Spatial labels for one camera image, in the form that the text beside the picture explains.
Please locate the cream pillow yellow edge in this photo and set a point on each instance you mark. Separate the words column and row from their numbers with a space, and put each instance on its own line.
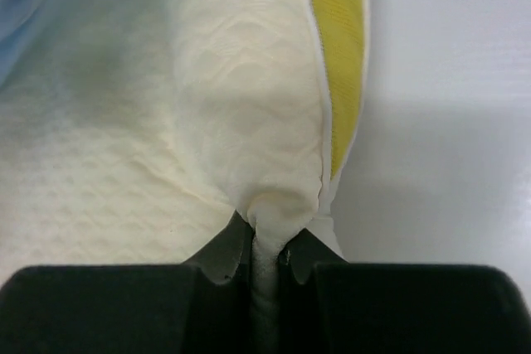
column 131, row 130

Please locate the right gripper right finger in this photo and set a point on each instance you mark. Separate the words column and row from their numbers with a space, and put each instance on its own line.
column 328, row 305

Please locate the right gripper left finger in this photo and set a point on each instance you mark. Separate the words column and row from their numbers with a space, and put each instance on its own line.
column 198, row 306

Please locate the light blue pillowcase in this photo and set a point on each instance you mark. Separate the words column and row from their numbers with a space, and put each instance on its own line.
column 18, row 19

